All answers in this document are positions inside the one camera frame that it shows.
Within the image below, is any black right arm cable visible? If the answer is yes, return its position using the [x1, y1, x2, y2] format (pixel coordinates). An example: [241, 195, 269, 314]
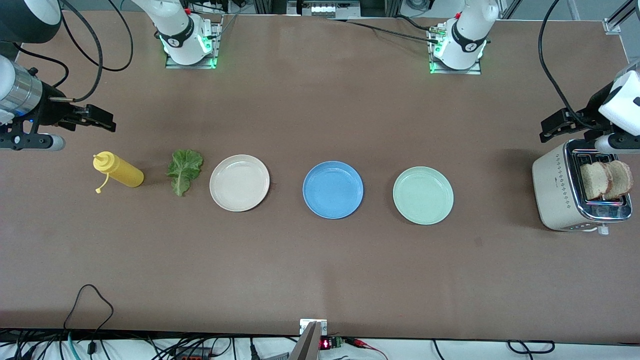
[12, 0, 135, 104]

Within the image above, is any blue round plate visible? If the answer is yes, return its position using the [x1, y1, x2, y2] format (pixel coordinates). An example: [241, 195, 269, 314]
[302, 160, 365, 220]

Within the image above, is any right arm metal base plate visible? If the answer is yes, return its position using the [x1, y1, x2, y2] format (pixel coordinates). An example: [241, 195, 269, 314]
[165, 22, 224, 70]

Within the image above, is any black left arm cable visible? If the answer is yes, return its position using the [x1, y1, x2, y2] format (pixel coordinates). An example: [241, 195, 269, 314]
[537, 0, 601, 132]

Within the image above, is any beige chrome two-slot toaster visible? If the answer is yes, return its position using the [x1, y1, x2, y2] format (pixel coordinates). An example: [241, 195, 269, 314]
[531, 138, 634, 236]

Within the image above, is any white table edge bracket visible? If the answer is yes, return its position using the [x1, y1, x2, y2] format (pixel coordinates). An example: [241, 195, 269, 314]
[299, 318, 328, 336]

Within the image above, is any green lettuce leaf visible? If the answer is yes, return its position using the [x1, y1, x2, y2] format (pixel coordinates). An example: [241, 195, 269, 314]
[166, 149, 205, 197]

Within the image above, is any grey device with white lights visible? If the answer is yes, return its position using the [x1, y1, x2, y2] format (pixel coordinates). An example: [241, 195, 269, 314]
[286, 0, 362, 19]

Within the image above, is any aluminium frame profile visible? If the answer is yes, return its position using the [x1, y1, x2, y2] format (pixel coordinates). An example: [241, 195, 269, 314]
[602, 0, 640, 35]

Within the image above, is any beige round plate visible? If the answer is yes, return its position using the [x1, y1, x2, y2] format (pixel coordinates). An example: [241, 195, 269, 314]
[209, 154, 271, 213]

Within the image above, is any black coiled floor cable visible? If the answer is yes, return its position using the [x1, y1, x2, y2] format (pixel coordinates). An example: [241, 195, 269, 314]
[507, 339, 556, 355]

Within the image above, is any yellow mustard squeeze bottle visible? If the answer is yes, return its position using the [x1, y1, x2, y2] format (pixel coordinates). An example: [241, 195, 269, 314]
[92, 151, 145, 195]

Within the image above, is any black cable to arm base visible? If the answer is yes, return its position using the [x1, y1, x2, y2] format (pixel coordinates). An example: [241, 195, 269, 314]
[327, 18, 442, 44]

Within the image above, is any grey metal camera bar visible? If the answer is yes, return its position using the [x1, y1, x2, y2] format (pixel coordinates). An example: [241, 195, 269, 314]
[289, 321, 322, 360]

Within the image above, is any red clip lead wire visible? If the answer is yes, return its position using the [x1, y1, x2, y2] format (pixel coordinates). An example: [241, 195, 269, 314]
[345, 337, 389, 360]

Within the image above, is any light green round plate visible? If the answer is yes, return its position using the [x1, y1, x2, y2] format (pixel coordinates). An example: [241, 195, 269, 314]
[392, 166, 455, 226]

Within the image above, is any toasted bread slice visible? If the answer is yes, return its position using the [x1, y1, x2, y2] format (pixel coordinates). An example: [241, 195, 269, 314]
[606, 159, 635, 200]
[580, 161, 614, 202]

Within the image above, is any thin black looped cable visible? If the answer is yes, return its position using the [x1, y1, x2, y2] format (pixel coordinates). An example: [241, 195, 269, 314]
[62, 283, 115, 342]

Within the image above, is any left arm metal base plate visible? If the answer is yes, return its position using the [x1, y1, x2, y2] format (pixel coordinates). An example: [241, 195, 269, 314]
[428, 27, 483, 76]

